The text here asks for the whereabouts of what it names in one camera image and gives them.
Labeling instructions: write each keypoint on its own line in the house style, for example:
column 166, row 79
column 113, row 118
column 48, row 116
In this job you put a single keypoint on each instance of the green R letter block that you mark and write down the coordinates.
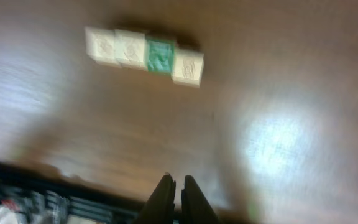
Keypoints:
column 159, row 55

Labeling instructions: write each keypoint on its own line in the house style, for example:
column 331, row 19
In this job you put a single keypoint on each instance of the plain wooden engraved block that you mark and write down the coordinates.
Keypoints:
column 130, row 49

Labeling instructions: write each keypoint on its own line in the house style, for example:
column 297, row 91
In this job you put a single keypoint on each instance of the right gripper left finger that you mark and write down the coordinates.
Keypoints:
column 160, row 205

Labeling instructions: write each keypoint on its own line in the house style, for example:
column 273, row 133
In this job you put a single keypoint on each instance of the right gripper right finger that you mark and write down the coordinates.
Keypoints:
column 195, row 208

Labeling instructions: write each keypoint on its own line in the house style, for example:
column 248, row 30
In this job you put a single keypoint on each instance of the wooden block engraved top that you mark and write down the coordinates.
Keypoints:
column 188, row 67

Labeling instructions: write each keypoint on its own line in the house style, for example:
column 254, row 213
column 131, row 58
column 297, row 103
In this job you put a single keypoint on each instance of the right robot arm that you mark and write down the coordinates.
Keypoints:
column 36, row 199

